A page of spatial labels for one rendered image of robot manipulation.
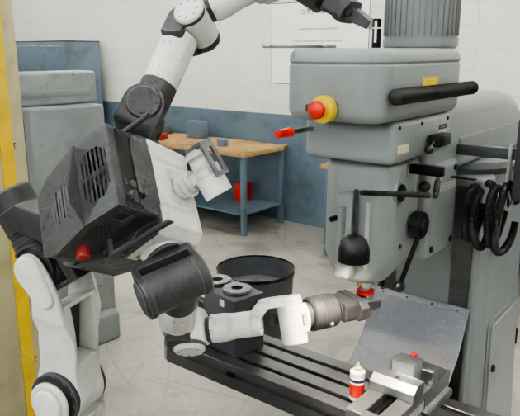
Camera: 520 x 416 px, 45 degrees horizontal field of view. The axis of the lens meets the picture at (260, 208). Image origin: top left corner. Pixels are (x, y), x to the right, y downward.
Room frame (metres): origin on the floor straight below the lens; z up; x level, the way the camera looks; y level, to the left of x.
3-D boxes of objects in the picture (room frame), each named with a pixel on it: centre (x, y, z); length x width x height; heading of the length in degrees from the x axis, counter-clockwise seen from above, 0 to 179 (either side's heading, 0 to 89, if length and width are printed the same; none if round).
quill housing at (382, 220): (1.56, -0.28, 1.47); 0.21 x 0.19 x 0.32; 52
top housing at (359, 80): (1.57, -0.29, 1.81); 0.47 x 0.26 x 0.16; 142
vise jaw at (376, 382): (1.43, -0.35, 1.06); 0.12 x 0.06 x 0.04; 51
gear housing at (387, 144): (1.59, -0.31, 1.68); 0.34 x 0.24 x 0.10; 142
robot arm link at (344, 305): (1.51, -0.20, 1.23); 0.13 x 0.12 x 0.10; 29
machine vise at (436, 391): (1.45, -0.36, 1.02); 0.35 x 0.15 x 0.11; 141
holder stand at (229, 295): (1.86, 0.10, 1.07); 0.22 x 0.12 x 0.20; 41
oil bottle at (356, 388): (1.51, -0.26, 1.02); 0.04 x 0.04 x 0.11
